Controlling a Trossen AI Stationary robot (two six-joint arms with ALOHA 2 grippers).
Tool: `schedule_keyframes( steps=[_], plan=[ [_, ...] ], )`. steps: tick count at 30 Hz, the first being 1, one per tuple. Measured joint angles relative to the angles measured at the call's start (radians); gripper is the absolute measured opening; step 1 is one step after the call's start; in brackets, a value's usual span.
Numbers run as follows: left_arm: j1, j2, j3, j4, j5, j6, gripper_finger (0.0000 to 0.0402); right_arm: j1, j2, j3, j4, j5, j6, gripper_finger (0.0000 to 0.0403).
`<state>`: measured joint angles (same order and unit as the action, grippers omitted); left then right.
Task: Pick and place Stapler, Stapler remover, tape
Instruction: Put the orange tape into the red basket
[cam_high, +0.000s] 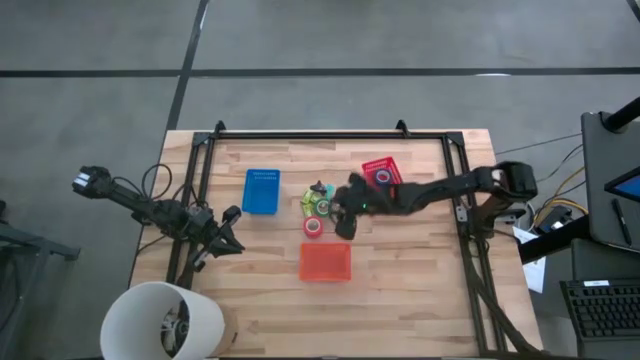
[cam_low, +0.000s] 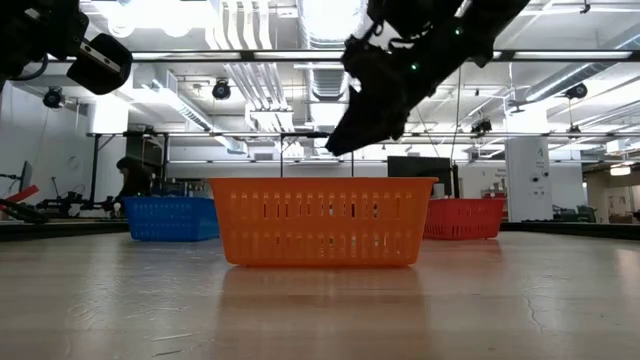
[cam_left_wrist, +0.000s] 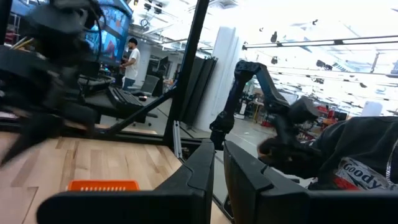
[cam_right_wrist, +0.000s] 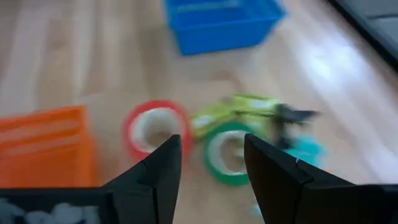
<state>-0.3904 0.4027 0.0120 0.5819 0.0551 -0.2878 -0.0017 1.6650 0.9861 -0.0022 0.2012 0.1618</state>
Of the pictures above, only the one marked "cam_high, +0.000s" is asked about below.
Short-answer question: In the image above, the yellow cable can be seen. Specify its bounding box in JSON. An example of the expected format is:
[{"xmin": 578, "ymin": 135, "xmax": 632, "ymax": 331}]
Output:
[{"xmin": 532, "ymin": 167, "xmax": 587, "ymax": 226}]

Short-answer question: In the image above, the orange plastic basket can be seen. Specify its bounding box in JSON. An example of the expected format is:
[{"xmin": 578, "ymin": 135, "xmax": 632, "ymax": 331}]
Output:
[{"xmin": 298, "ymin": 242, "xmax": 353, "ymax": 283}]

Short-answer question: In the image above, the white paper sheet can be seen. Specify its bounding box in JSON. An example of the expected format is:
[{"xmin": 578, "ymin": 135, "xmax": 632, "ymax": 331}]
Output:
[{"xmin": 512, "ymin": 225, "xmax": 547, "ymax": 294}]

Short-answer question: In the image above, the tablet with blue screen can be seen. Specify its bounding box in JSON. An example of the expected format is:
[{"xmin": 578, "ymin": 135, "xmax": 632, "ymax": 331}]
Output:
[{"xmin": 603, "ymin": 167, "xmax": 640, "ymax": 202}]

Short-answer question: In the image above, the red plastic basket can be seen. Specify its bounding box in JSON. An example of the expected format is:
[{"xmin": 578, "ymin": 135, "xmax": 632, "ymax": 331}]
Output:
[{"xmin": 361, "ymin": 156, "xmax": 404, "ymax": 189}]

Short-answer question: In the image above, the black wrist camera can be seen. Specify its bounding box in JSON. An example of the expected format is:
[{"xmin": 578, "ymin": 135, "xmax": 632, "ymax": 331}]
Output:
[
  {"xmin": 221, "ymin": 204, "xmax": 244, "ymax": 225},
  {"xmin": 333, "ymin": 217, "xmax": 359, "ymax": 242}
]

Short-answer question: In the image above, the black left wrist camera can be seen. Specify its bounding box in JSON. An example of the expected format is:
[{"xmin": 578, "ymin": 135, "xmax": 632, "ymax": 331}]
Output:
[{"xmin": 221, "ymin": 204, "xmax": 244, "ymax": 225}]

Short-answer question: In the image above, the red tape roll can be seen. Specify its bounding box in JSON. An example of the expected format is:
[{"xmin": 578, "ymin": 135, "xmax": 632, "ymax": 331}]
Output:
[{"xmin": 302, "ymin": 216, "xmax": 324, "ymax": 239}]

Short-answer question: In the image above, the black computer keyboard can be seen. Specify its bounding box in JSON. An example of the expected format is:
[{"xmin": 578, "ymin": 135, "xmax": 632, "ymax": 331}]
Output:
[{"xmin": 559, "ymin": 278, "xmax": 640, "ymax": 344}]

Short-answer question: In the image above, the white plastic bucket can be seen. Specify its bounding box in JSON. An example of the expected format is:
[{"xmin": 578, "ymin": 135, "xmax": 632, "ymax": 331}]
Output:
[{"xmin": 99, "ymin": 281, "xmax": 226, "ymax": 360}]

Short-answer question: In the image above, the black pen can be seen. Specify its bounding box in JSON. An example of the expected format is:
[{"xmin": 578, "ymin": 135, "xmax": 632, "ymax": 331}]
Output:
[{"xmin": 611, "ymin": 198, "xmax": 633, "ymax": 247}]

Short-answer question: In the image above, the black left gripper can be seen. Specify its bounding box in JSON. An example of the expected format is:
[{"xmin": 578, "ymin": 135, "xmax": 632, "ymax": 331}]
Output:
[{"xmin": 192, "ymin": 212, "xmax": 246, "ymax": 259}]

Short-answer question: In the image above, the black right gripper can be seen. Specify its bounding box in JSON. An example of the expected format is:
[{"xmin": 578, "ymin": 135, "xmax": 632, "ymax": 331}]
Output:
[{"xmin": 330, "ymin": 172, "xmax": 396, "ymax": 221}]

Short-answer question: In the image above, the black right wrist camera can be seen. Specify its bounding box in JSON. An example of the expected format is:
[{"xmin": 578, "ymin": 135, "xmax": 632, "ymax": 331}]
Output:
[{"xmin": 333, "ymin": 217, "xmax": 359, "ymax": 242}]

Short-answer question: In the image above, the black metal frame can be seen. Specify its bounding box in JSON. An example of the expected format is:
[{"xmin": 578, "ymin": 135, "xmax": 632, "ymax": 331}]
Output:
[{"xmin": 164, "ymin": 119, "xmax": 539, "ymax": 357}]

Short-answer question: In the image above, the black pole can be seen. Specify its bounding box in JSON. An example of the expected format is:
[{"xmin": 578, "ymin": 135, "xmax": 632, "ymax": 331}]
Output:
[{"xmin": 599, "ymin": 97, "xmax": 640, "ymax": 134}]

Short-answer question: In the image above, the black power adapter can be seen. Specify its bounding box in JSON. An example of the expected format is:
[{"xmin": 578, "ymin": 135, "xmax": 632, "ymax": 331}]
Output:
[{"xmin": 537, "ymin": 205, "xmax": 574, "ymax": 234}]

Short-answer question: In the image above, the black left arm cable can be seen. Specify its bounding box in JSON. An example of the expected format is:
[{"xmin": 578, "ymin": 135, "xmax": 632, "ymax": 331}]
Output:
[{"xmin": 141, "ymin": 163, "xmax": 174, "ymax": 202}]

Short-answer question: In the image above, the blue plastic basket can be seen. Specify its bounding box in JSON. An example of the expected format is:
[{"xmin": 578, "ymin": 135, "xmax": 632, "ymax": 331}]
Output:
[{"xmin": 241, "ymin": 168, "xmax": 282, "ymax": 216}]

